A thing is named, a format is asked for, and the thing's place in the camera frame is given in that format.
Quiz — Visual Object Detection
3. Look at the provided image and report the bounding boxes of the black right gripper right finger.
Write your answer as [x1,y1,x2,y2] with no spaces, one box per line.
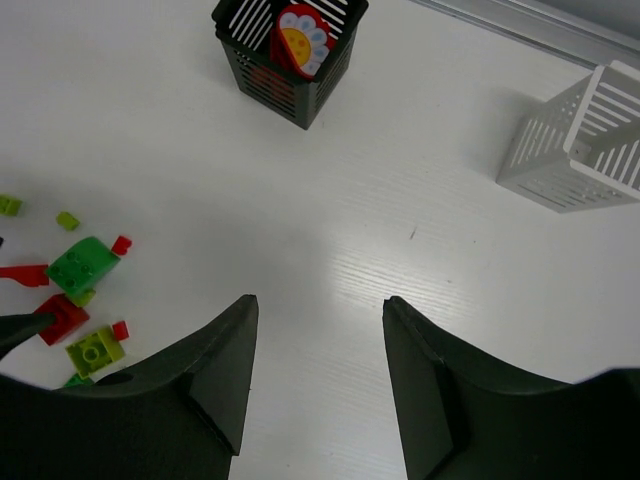
[383,296,639,479]

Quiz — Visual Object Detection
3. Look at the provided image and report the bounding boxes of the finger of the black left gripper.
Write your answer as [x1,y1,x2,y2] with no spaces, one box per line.
[0,313,56,358]

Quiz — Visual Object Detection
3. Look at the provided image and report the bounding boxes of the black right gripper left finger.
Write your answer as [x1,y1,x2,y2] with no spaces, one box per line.
[1,295,259,479]

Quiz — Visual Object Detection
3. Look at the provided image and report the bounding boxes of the red lego brick mid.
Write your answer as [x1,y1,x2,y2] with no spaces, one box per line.
[34,294,90,346]

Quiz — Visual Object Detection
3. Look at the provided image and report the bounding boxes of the green square lego brick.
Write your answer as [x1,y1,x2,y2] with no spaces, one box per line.
[45,236,120,297]

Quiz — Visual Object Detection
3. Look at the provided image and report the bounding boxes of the lime square lego brick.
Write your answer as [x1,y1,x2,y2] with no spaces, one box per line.
[65,326,125,379]

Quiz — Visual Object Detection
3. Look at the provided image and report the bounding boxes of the green long lego brick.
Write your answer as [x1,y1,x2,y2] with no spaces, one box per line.
[63,373,94,388]

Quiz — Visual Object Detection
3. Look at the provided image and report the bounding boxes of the small red arch lego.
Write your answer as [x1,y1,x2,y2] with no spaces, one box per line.
[0,264,50,288]

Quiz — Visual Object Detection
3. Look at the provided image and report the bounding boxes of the small lime curved lego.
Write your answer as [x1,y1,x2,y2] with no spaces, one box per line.
[66,289,96,308]

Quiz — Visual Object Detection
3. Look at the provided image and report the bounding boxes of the small red slope lego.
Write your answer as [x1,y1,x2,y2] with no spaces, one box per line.
[112,320,130,342]

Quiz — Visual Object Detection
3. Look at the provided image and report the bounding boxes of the small lime slope lego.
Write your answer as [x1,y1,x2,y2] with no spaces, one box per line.
[56,211,81,231]

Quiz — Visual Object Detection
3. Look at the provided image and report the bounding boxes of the small lime flat lego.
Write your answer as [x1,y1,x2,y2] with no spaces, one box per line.
[0,194,23,217]

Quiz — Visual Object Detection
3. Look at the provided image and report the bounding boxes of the small red studded lego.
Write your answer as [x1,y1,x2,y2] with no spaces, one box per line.
[111,235,133,257]

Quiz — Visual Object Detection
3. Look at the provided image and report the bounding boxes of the white bin far right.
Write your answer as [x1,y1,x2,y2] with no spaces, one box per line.
[496,61,639,213]

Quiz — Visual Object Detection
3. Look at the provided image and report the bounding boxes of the black bin right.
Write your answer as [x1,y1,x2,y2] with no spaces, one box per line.
[211,0,369,130]

